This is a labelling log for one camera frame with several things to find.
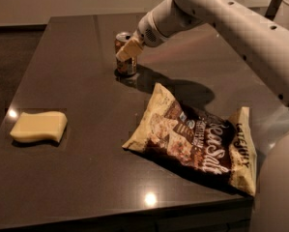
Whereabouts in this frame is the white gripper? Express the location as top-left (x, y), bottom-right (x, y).
top-left (115, 12), bottom-right (167, 62)

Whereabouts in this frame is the orange soda can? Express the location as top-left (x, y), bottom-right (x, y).
top-left (114, 32), bottom-right (137, 76)

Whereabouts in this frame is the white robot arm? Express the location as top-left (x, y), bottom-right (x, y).
top-left (116, 0), bottom-right (289, 232)

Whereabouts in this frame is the yellow sponge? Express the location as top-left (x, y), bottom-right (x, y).
top-left (10, 111), bottom-right (68, 143)

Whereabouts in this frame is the sea salt chip bag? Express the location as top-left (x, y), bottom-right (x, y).
top-left (123, 83), bottom-right (257, 196)

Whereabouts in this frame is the dark board in background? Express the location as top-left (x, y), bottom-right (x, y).
top-left (265, 0), bottom-right (282, 20)

